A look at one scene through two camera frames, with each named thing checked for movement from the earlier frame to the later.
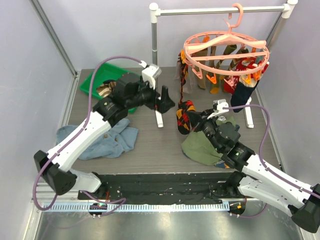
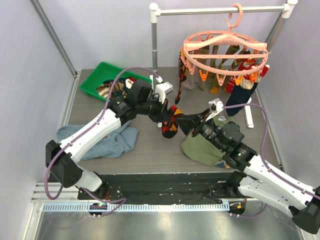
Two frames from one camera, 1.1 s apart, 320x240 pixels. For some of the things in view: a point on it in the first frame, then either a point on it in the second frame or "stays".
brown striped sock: (104, 91) stays
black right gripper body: (200, 121) stays
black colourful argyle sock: (183, 123) → (169, 128)
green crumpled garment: (198, 148) stays
